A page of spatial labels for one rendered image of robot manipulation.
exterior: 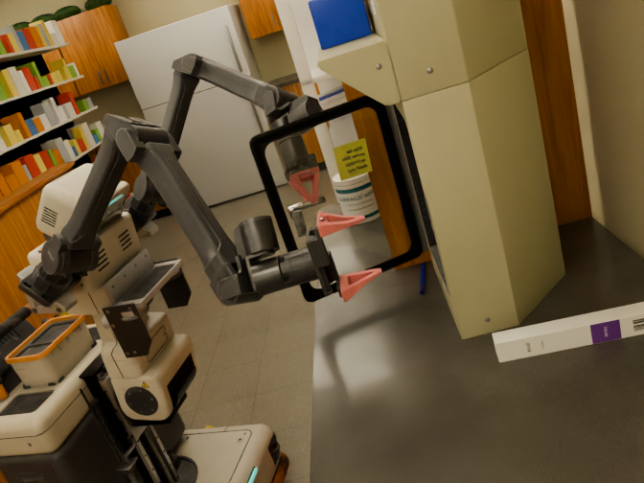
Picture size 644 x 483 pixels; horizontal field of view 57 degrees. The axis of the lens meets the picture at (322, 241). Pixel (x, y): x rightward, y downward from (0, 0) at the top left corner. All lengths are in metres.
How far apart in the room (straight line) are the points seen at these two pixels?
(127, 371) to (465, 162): 1.14
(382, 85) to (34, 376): 1.41
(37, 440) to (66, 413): 0.10
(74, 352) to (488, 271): 1.35
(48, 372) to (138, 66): 4.52
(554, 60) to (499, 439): 0.84
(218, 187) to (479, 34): 5.33
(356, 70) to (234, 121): 5.08
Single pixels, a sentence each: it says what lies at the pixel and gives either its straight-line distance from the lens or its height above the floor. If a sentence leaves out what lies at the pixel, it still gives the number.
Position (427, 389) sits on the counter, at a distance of 1.08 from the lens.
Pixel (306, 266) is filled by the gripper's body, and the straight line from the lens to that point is 0.96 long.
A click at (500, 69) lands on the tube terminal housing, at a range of 1.10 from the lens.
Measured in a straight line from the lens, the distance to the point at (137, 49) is 6.14.
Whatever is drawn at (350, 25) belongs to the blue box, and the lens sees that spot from 1.18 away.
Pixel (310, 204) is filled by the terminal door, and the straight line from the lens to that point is 1.29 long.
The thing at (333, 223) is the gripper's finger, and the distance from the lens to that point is 0.93.
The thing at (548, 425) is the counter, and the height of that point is 0.94.
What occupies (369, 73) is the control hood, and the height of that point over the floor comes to 1.47.
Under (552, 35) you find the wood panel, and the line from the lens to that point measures 1.44.
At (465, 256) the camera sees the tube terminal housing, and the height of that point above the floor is 1.11.
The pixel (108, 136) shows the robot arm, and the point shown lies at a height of 1.48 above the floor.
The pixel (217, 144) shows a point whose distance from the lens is 6.11.
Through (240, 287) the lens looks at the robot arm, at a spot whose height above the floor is 1.21.
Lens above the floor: 1.60
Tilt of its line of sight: 21 degrees down
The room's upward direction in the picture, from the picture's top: 18 degrees counter-clockwise
